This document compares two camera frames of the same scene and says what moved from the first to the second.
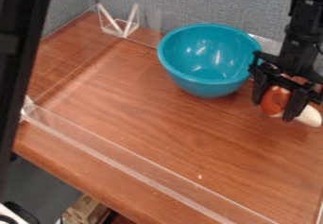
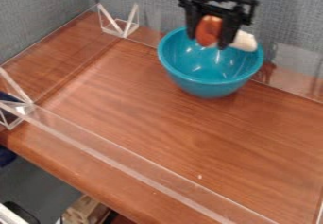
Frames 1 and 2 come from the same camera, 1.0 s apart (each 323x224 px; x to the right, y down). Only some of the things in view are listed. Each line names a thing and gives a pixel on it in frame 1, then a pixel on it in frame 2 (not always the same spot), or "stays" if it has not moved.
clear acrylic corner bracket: [117, 26] stays
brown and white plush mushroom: [275, 98] → [208, 32]
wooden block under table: [84, 212] stays
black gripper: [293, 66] → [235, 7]
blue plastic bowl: [205, 58] stays
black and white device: [15, 215] stays
